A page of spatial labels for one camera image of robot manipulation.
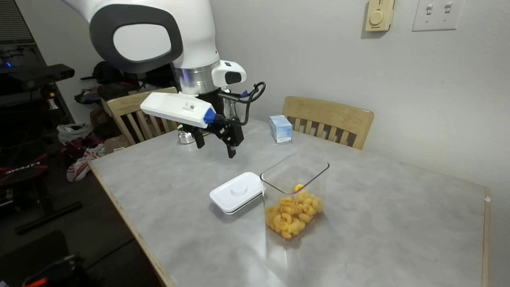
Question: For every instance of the white light switch plate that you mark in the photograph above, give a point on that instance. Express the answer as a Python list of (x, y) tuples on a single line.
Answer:
[(437, 12)]

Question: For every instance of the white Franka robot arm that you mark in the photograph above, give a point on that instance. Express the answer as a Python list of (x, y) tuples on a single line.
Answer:
[(196, 32)]

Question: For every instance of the black exercise machine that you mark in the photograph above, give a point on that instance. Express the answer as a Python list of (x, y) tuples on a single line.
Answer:
[(32, 79)]

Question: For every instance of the red white clothes pile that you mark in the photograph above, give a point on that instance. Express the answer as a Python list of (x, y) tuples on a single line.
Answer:
[(84, 153)]

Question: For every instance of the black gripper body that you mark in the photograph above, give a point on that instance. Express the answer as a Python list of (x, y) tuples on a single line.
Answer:
[(220, 103)]

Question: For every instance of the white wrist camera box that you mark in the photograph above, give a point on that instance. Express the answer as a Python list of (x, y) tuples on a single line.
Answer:
[(175, 106)]

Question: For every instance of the yellow toy object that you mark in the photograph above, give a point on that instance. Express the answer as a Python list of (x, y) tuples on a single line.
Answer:
[(292, 215)]

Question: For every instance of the small light blue box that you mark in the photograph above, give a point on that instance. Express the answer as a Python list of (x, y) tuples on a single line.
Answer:
[(280, 129)]

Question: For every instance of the clear plastic food container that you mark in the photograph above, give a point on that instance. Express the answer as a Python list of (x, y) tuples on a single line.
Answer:
[(312, 172)]

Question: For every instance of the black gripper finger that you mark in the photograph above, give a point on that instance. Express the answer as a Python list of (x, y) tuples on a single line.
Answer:
[(231, 130), (198, 137)]

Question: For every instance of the black orange floor item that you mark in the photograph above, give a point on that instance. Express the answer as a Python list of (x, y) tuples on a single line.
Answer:
[(52, 272)]

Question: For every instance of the light wooden slat-back chair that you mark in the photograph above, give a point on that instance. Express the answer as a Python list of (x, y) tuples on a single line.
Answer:
[(129, 103), (328, 113)]

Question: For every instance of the round silver metal tin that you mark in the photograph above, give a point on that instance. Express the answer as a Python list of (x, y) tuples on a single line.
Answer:
[(185, 138)]

